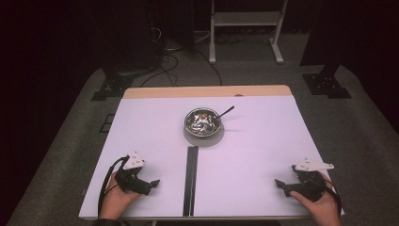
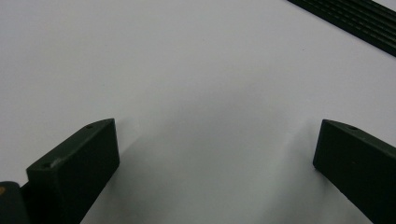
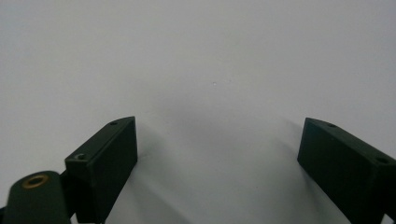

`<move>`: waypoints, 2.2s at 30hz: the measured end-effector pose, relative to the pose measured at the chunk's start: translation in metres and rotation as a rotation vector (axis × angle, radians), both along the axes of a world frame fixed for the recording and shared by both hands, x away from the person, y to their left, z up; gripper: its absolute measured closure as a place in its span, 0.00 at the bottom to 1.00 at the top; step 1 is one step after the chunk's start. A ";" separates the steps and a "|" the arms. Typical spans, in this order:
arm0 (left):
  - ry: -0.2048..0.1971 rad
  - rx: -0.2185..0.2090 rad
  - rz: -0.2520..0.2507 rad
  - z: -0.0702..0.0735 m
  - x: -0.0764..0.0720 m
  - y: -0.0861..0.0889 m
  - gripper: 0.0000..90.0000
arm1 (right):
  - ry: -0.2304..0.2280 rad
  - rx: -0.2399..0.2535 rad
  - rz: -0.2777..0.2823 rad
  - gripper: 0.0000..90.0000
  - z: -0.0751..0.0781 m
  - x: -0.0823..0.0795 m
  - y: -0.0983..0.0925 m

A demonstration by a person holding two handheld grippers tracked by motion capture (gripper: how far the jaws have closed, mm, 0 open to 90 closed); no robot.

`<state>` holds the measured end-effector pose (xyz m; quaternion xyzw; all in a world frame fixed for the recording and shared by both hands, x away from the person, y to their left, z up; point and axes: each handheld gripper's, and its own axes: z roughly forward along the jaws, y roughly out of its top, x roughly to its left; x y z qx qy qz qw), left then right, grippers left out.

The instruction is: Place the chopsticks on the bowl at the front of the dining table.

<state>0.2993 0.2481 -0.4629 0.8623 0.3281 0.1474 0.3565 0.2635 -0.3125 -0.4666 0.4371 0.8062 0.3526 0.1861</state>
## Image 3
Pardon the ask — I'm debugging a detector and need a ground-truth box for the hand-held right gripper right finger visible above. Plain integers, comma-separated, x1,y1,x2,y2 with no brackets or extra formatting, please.
297,117,396,224

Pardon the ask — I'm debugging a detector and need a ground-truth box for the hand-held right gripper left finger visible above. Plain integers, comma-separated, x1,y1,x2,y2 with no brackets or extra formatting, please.
64,116,138,224

